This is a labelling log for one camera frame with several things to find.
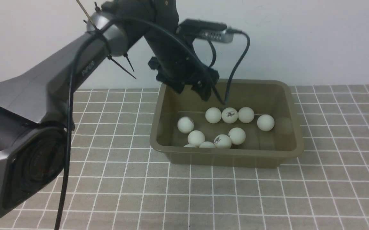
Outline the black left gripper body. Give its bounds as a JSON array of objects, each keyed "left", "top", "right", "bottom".
[{"left": 148, "top": 57, "right": 207, "bottom": 93}]

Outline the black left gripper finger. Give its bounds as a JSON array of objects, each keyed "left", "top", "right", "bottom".
[
  {"left": 169, "top": 81, "right": 186, "bottom": 94},
  {"left": 197, "top": 81, "right": 213, "bottom": 101}
]

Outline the olive plastic bin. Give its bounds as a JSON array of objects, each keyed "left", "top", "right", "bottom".
[{"left": 149, "top": 80, "right": 304, "bottom": 168}]

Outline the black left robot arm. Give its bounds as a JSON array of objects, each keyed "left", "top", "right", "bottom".
[{"left": 0, "top": 0, "right": 219, "bottom": 218}]

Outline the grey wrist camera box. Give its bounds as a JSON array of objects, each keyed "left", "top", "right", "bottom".
[{"left": 179, "top": 19, "right": 234, "bottom": 43}]

